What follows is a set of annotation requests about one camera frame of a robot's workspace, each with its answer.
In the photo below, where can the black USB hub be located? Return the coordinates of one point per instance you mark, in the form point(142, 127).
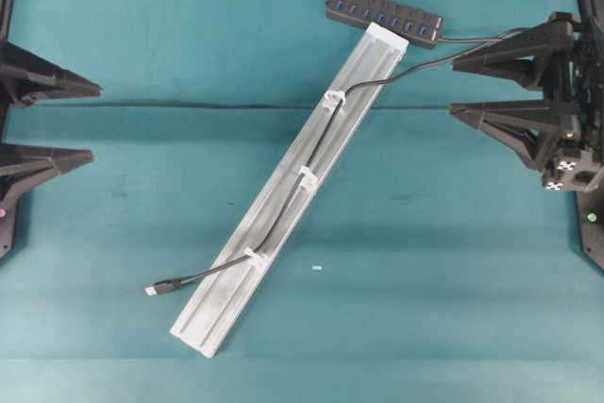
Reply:
point(419, 27)

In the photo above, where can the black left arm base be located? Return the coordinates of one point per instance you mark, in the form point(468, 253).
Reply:
point(7, 228)

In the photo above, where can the aluminium rail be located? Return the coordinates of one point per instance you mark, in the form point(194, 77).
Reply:
point(244, 261)

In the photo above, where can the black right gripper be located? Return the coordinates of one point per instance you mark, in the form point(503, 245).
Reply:
point(564, 140)

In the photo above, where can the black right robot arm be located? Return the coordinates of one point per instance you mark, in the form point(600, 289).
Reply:
point(561, 135)

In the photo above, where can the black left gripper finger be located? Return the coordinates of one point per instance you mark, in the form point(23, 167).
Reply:
point(27, 79)
point(24, 167)

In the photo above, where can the green table cloth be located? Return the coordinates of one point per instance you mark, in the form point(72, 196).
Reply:
point(449, 274)

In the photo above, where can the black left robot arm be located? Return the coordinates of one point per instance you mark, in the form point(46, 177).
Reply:
point(5, 2)

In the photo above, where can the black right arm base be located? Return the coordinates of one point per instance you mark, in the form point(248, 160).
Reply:
point(590, 217)

